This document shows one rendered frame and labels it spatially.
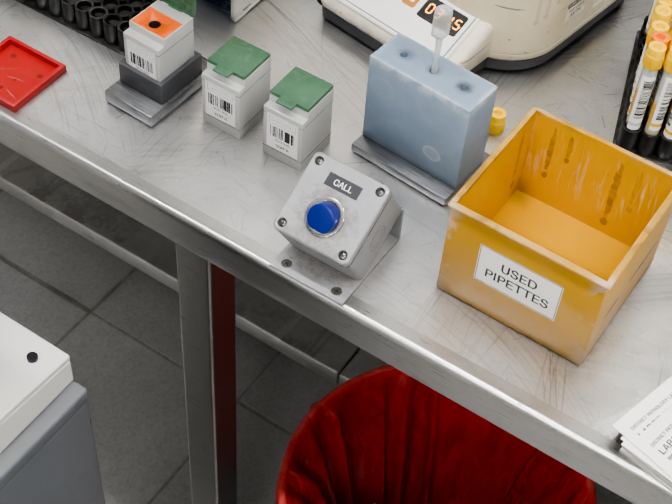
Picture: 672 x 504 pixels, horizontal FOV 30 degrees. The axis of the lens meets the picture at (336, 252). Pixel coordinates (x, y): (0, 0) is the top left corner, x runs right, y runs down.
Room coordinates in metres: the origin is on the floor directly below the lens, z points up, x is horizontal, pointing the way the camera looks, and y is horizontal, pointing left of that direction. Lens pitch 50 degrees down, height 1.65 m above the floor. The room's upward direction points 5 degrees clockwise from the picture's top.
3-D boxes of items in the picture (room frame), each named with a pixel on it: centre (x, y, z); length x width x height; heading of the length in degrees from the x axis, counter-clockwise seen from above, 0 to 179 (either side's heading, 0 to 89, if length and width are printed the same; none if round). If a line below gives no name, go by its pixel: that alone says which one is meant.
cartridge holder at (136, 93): (0.83, 0.17, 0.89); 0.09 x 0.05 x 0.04; 148
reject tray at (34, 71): (0.83, 0.30, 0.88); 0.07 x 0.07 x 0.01; 60
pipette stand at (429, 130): (0.78, -0.07, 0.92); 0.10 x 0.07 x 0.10; 55
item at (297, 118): (0.77, 0.04, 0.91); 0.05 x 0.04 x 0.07; 150
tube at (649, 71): (0.81, -0.25, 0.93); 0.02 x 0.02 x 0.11
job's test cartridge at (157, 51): (0.83, 0.17, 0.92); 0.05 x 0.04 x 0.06; 148
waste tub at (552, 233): (0.65, -0.17, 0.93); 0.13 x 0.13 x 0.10; 59
